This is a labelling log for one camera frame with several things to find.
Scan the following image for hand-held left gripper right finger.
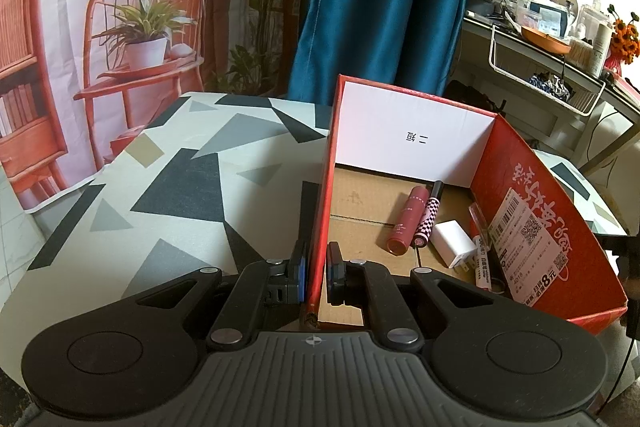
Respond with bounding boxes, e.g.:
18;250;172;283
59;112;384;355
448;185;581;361
325;242;505;353

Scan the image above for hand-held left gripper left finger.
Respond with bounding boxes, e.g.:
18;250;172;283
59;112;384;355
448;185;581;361
135;240;311;353

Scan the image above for red lipstick tube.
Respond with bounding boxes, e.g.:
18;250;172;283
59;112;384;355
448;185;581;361
386;185;427;257

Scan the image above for pink checkered mascara tube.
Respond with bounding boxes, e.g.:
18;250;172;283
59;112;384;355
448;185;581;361
410;180;446;250

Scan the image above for white charger plug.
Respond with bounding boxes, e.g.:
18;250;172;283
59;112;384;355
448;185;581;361
431;220;481;272

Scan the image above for white marker pen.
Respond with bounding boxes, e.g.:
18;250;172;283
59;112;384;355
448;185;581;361
467;202;506;293

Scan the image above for red cardboard box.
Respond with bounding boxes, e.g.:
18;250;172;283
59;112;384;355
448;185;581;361
300;74;628;336

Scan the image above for geometric patterned tablecloth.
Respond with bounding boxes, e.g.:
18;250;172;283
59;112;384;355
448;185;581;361
0;92;640;383

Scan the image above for black bag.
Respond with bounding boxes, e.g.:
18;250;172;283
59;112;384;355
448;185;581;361
445;79;509;113

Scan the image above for grey dressing desk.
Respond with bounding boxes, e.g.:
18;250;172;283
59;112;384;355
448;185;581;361
456;14;640;178

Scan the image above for blue patterned cloth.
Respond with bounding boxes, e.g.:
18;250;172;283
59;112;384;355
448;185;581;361
529;73;571;98

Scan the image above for dark object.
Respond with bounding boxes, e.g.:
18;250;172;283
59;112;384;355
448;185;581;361
597;234;640;343

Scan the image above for orange bowl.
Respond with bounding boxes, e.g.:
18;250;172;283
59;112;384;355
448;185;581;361
521;26;572;54

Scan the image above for clear box of cotton swabs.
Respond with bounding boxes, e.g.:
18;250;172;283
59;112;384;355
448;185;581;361
567;38;601;68

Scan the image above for clear storage box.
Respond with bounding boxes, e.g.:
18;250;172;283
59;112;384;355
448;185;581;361
527;0;571;36

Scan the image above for white bottle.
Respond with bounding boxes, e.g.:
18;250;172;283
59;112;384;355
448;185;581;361
592;24;614;78

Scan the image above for orange flowers in red vase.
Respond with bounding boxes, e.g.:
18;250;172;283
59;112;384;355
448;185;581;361
605;4;640;73

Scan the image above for white wire basket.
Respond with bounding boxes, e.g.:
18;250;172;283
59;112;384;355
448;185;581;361
490;24;606;116

